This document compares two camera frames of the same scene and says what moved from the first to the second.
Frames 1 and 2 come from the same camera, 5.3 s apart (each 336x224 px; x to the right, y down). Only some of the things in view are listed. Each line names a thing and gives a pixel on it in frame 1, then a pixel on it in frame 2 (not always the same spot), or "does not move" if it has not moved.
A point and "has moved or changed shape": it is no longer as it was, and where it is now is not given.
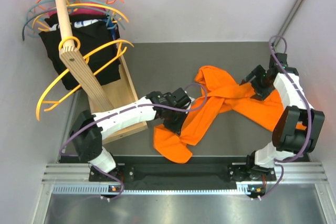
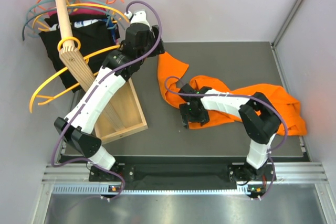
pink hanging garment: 85,8 does not move
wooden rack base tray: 120,96 does not move
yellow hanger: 102,71 to 64,69
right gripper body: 262,87 to 193,116
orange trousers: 218,92 has moved or changed shape
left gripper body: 174,121 to 152,44
